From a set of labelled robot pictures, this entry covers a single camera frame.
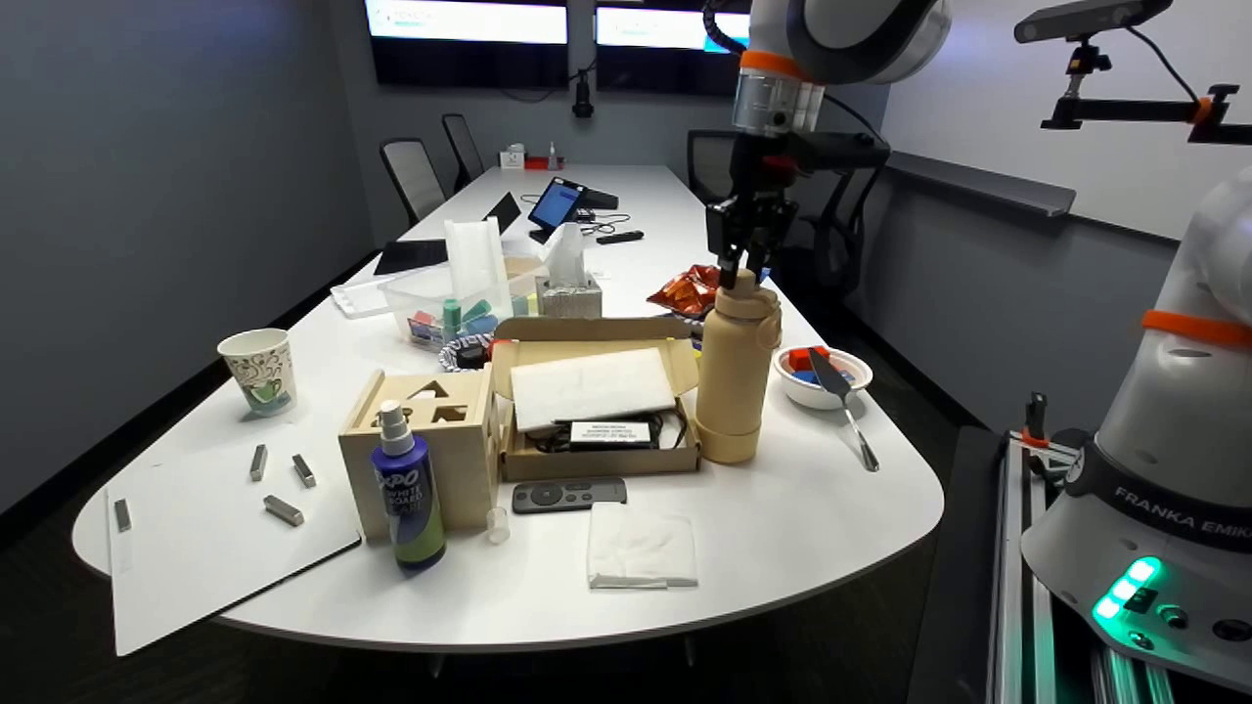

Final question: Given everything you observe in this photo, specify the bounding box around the wooden shape sorter box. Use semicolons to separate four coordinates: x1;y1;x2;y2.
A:
338;365;503;546

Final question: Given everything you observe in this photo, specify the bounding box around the white label card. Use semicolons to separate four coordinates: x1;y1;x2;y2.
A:
573;423;653;447

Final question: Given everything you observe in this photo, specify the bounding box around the red Doritos chip bag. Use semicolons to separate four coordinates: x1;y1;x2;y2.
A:
650;264;719;315

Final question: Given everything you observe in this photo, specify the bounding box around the white paper sheet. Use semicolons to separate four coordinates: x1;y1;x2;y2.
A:
509;348;674;429

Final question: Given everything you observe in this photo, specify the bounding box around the black laptop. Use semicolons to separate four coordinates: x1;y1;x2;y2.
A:
378;190;521;272

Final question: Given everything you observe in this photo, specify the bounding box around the grey metal piece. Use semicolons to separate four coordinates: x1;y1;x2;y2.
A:
252;440;272;482
293;452;318;487
263;492;307;529

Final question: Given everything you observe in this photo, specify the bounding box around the white folded napkin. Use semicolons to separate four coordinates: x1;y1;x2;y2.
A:
588;504;698;592

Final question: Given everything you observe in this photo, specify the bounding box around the open cardboard box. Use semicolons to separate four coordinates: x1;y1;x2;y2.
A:
488;315;701;482

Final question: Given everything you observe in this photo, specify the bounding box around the white bowl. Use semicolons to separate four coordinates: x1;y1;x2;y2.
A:
775;344;873;412

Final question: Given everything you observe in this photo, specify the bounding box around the paper cup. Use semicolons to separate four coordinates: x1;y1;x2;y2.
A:
215;327;293;416

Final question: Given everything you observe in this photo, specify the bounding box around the black office chair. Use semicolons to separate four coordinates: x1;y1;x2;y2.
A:
443;113;484;187
384;137;445;217

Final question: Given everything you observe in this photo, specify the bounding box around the camera on mount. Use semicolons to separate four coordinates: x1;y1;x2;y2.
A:
1013;0;1252;147

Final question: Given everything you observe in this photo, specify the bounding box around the blue tablet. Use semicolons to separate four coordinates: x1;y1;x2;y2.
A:
530;181;582;232

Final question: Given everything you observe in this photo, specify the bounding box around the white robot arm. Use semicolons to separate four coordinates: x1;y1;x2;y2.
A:
707;0;1252;687

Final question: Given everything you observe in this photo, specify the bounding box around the tissue box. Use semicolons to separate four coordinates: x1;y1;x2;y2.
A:
535;224;602;315

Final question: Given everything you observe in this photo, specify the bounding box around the clear plastic container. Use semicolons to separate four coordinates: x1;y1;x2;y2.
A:
384;217;512;353

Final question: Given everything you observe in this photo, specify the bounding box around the white board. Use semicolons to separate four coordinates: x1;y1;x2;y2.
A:
108;438;362;657

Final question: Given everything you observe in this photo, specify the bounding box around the black remote control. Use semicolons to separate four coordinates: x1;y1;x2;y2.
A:
512;482;628;516

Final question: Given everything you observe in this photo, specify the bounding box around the blue spray bottle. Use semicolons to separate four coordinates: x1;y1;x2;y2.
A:
372;404;445;571

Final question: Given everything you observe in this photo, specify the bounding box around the red toy block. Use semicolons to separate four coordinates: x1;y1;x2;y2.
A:
786;348;813;370

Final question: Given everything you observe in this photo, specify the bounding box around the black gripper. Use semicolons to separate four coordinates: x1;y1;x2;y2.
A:
704;134;889;288

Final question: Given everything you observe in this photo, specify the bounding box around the beige bottle with lid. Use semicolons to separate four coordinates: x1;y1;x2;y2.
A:
698;271;782;464

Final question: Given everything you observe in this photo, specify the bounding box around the metal cake server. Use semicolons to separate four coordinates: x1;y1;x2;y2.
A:
813;353;881;474

